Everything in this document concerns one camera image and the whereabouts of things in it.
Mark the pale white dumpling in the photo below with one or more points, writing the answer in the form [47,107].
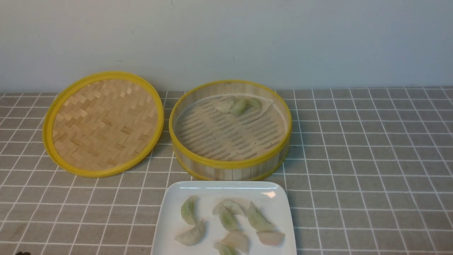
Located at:
[225,105]

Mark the pale green dumpling plate centre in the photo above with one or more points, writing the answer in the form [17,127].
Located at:
[231,205]

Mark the green dumpling plate left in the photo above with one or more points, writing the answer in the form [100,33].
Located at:
[187,210]

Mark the white square plate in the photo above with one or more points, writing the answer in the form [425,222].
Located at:
[270,198]

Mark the green dumpling plate right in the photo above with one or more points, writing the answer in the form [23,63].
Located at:
[257,220]

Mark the pale dumpling plate lower left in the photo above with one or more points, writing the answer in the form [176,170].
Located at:
[192,236]

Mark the pale dumpling plate bottom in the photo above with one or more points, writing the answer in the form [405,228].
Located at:
[238,240]

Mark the pinkish dumpling plate right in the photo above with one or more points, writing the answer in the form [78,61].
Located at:
[270,238]

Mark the green dumpling plate bottom edge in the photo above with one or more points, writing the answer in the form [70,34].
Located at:
[224,249]

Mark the bamboo steamer basket yellow rim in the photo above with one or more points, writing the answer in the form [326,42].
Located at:
[248,170]

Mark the white steamer liner paper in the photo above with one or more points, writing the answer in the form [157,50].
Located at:
[225,137]

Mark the woven bamboo steamer lid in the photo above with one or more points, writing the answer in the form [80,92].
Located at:
[103,124]

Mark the grey checked tablecloth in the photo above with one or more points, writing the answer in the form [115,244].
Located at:
[369,171]

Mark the dark object bottom left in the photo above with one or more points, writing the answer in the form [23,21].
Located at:
[23,253]

